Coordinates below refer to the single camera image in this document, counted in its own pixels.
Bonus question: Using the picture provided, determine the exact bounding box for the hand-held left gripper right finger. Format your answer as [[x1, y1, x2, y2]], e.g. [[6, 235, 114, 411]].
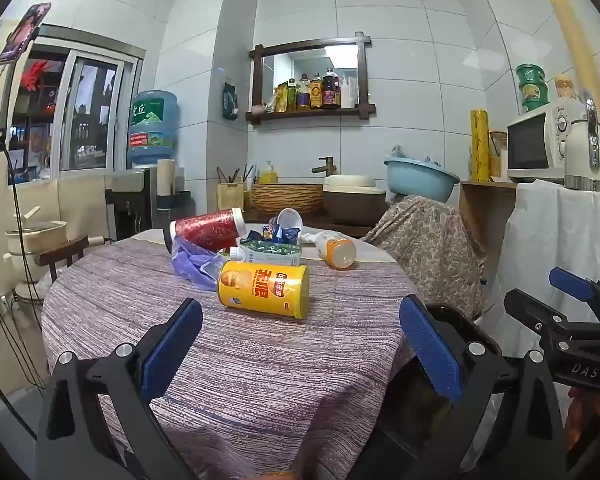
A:
[[399, 295, 566, 480]]

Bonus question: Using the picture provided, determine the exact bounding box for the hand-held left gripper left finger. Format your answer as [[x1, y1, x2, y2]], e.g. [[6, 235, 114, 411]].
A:
[[34, 298, 204, 480]]

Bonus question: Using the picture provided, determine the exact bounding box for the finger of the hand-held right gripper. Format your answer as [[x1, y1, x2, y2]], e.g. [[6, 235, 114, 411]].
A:
[[549, 267, 600, 326], [504, 288, 600, 356]]

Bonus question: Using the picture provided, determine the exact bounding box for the black trash bin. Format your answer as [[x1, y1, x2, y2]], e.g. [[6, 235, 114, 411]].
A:
[[380, 304, 506, 466]]

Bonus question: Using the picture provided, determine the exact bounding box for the purple plastic bag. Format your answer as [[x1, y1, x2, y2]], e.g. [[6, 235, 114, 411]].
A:
[[171, 235, 231, 292]]

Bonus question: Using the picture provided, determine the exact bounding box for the yellow chip can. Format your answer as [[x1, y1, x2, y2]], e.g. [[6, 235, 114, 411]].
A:
[[217, 260, 311, 320]]

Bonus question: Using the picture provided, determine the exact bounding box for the red paper cup white lid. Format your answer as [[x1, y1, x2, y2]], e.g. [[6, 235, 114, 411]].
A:
[[164, 207, 247, 257]]

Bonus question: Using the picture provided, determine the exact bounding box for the white orange plastic bottle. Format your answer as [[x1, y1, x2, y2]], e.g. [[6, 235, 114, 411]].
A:
[[314, 231, 357, 269]]

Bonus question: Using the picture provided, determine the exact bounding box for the green milk carton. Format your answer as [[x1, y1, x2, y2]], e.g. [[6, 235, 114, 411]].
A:
[[229, 239, 303, 268]]

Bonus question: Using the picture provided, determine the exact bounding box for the blue wrapper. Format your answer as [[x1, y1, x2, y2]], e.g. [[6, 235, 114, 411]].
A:
[[247, 222, 301, 246]]

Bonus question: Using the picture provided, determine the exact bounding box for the white small cup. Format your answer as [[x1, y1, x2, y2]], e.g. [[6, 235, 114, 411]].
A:
[[272, 207, 303, 231]]

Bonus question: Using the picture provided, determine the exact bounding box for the person's right hand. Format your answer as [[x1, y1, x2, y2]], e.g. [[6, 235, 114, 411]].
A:
[[565, 387, 600, 453]]

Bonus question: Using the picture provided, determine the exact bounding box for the white cloth cover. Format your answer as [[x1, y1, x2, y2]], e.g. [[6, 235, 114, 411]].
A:
[[482, 180, 600, 351]]

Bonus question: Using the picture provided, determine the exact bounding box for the light wooden cabinet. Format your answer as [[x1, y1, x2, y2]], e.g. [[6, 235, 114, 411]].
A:
[[459, 180, 518, 281]]

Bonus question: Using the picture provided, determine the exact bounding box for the floral cloth cover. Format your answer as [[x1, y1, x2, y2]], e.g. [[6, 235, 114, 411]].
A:
[[362, 195, 488, 318]]

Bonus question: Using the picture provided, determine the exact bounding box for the white electric kettle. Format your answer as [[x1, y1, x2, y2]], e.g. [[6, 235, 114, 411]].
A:
[[564, 89, 600, 192]]

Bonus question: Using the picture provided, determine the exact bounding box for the glass storage jar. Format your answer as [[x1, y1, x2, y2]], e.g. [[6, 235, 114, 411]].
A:
[[488, 131, 508, 178]]

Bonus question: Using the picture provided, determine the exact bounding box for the dark green cup tray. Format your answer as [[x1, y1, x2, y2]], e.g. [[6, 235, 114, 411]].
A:
[[155, 190, 196, 211]]

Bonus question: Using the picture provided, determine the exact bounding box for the dark wooden chair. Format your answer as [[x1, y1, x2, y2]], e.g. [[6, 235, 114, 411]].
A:
[[35, 235, 90, 281]]

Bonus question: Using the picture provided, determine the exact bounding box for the water dispenser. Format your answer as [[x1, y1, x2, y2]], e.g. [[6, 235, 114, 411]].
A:
[[105, 167, 158, 243]]

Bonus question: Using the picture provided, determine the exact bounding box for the white microwave oven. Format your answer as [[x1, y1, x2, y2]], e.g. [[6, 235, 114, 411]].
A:
[[506, 97, 588, 184]]

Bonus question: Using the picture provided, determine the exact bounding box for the beige chopstick holder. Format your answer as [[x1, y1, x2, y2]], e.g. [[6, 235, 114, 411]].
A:
[[216, 182, 246, 211]]

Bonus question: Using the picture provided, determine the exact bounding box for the brown white rice cooker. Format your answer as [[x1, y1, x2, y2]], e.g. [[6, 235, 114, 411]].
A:
[[322, 175, 388, 226]]

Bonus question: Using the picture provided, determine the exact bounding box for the yellow wrap roll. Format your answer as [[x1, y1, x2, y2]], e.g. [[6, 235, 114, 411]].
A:
[[470, 108, 490, 182]]

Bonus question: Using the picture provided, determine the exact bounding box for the beige cloth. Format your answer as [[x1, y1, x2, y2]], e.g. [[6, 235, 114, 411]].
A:
[[10, 172, 113, 256]]

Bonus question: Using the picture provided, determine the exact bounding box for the beige paper cup stack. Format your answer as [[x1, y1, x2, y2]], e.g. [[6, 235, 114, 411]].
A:
[[156, 158, 176, 196]]

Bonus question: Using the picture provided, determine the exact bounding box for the light blue plastic basin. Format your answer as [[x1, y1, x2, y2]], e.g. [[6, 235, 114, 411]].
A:
[[384, 156, 461, 202]]

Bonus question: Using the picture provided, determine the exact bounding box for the cream cooking pot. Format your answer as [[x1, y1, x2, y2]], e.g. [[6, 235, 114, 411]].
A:
[[5, 206, 68, 256]]

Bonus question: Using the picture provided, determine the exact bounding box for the bunch of dark chopsticks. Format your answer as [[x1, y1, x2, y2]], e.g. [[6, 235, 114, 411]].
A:
[[217, 162, 256, 184]]

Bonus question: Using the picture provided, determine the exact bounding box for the woven brown basin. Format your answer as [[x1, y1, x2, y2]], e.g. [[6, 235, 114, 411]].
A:
[[250, 183, 326, 214]]

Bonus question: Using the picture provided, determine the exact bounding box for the clear plastic bag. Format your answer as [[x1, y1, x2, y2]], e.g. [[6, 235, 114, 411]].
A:
[[390, 145, 441, 166]]

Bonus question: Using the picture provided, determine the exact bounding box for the blue water jug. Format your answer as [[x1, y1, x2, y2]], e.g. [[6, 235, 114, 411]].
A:
[[126, 90, 180, 168]]

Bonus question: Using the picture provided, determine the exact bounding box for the tall paper cup stack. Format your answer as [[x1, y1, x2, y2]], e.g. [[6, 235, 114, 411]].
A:
[[542, 0, 600, 111]]

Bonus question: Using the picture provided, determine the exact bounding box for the sliding window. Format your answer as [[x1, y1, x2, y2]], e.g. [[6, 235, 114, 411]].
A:
[[10, 25, 146, 171]]

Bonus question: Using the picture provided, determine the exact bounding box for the large dark sauce bottle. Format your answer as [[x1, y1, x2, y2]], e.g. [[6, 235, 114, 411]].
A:
[[322, 67, 341, 108]]

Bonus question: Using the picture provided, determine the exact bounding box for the wooden framed mirror shelf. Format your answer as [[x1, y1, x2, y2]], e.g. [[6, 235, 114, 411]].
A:
[[245, 31, 377, 125]]

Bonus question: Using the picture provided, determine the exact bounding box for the red paper decoration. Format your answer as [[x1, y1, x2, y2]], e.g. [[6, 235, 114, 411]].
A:
[[22, 60, 61, 91]]

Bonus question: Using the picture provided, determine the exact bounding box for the smartphone on stand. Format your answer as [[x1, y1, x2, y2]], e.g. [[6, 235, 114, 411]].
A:
[[0, 2, 52, 65]]

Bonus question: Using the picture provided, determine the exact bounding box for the green wall packet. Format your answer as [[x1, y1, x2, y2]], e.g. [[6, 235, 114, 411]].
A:
[[221, 80, 239, 122]]

